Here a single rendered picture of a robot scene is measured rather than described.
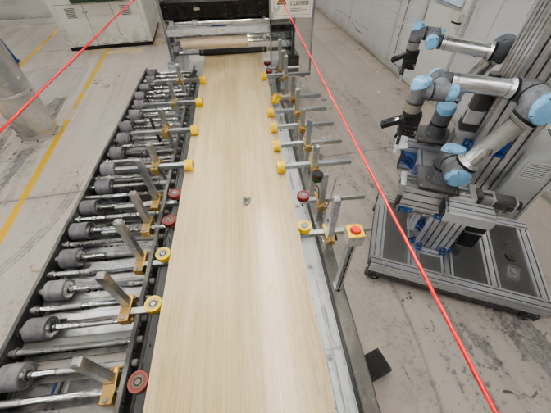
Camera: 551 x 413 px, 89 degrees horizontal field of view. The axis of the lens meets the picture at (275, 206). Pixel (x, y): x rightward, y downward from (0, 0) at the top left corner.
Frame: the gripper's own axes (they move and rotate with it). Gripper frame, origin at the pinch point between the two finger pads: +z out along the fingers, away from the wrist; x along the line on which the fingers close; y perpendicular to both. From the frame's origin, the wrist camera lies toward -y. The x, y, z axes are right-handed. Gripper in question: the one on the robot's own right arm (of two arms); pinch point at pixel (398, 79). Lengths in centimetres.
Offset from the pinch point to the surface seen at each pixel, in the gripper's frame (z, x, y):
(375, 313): 132, -112, 26
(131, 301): 46, -185, -106
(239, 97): 42, 20, -136
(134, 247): 36, -161, -118
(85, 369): 26, -216, -93
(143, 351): 61, -201, -94
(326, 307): 70, -147, -14
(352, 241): 12, -141, -11
